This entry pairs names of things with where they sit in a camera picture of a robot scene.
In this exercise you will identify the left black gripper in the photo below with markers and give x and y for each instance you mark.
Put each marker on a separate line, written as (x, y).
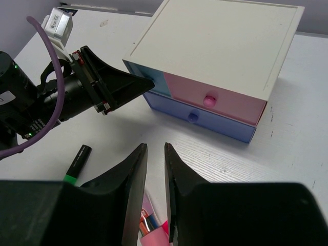
(26, 108)

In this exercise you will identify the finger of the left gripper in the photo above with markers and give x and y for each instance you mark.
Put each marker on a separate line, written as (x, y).
(115, 87)

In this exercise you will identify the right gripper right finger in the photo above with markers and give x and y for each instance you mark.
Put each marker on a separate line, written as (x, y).
(262, 213)

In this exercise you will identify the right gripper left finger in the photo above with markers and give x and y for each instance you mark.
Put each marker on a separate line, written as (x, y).
(104, 211)

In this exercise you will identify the green cap black highlighter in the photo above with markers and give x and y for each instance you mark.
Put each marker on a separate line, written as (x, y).
(77, 164)

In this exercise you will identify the pink cap clear tube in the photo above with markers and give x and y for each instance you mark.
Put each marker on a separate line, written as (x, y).
(152, 231)

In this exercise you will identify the large blue-violet drawer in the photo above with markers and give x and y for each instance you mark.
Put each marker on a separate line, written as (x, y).
(202, 118)

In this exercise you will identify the white drawer cabinet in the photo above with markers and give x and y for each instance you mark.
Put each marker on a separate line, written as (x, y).
(235, 45)

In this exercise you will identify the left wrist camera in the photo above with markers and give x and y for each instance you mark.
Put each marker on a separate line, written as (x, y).
(58, 26)

